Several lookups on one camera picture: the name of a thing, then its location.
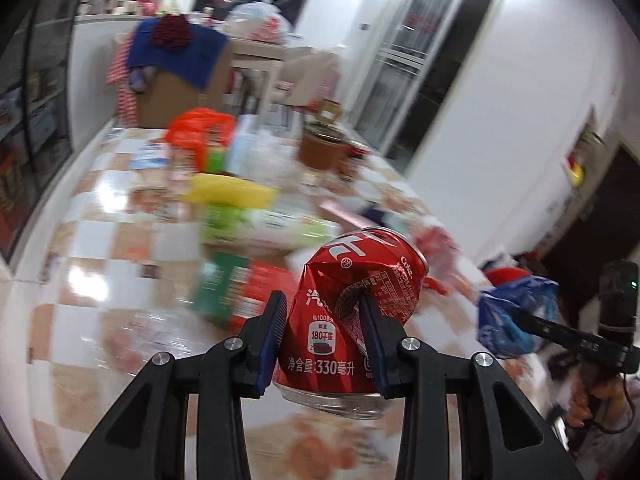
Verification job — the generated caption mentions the brown glass cup with straw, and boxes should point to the brown glass cup with straw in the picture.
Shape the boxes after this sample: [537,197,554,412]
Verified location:
[297,100,346,171]

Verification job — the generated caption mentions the orange plastic bag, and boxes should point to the orange plastic bag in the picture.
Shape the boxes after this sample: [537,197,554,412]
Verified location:
[164,107,236,174]

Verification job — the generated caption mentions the red cardboard box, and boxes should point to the red cardboard box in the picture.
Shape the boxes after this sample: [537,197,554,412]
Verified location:
[220,261,297,332]

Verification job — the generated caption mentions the dark entrance door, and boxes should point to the dark entrance door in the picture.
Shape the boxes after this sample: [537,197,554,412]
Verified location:
[542,148,639,310]

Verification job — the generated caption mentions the clear plastic bag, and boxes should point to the clear plastic bag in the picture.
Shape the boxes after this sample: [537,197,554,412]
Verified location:
[224,115,304,190]

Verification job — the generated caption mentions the beige dining table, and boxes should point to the beige dining table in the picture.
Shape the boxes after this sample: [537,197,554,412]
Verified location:
[231,37,314,120]

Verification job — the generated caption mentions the beige dining chair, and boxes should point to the beige dining chair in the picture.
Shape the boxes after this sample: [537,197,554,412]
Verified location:
[270,50,341,107]

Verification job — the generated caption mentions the green plastic bottle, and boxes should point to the green plastic bottle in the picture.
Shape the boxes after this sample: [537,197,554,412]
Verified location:
[201,204,341,250]

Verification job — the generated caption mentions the white shopping bag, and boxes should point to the white shopping bag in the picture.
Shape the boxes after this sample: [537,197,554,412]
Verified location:
[221,0,292,44]

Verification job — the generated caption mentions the person's right hand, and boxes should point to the person's right hand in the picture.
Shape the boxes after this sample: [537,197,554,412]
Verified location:
[565,375,634,430]

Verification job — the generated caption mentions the yellow helmet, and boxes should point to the yellow helmet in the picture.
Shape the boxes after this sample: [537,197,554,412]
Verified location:
[567,158,585,188]

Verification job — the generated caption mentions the red cartoon drink can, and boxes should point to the red cartoon drink can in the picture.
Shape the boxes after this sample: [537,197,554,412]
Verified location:
[336,140,370,182]

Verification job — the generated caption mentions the white shoe cabinet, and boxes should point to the white shoe cabinet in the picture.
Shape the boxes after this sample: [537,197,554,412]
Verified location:
[474,106,611,264]

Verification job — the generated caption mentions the pink plastic bag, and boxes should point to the pink plastic bag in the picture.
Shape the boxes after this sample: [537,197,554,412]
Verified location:
[411,226,469,296]

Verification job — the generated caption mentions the brown chair with clothes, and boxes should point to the brown chair with clothes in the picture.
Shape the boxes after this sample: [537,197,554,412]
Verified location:
[106,18,232,128]

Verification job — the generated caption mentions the crushed red cola can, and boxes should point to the crushed red cola can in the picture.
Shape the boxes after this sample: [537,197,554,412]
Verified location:
[274,226,428,420]

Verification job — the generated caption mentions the dark red flower bunch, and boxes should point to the dark red flower bunch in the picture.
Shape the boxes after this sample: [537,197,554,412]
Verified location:
[151,14,193,51]

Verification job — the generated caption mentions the green snack packet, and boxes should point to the green snack packet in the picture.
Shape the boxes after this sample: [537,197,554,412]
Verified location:
[192,252,250,325]

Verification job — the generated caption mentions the blue cloth on chair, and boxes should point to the blue cloth on chair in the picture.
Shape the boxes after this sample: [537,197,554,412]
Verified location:
[126,18,230,90]

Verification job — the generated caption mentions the glass display cabinet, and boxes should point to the glass display cabinet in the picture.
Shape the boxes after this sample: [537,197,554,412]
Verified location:
[1,0,80,262]

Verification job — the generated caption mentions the sliding glass door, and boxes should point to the sliding glass door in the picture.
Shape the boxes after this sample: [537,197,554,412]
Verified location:
[348,0,492,174]

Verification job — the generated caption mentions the blue white wet wipes pack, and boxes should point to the blue white wet wipes pack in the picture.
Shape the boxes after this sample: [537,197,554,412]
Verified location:
[130,141,170,170]

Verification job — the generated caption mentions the blue plastic bag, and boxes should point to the blue plastic bag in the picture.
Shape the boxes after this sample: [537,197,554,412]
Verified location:
[477,275,560,359]

